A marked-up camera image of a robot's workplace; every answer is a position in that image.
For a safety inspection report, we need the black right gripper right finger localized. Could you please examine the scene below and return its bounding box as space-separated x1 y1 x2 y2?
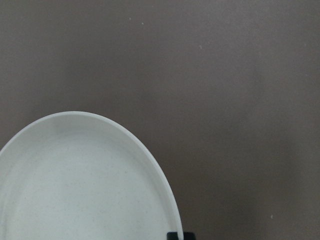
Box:
183 231 196 240

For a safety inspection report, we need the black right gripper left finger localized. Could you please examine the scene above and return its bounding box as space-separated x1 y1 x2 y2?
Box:
166 232 178 240

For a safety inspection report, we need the cream round plate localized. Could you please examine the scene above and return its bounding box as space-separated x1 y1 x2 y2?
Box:
0 111 184 240

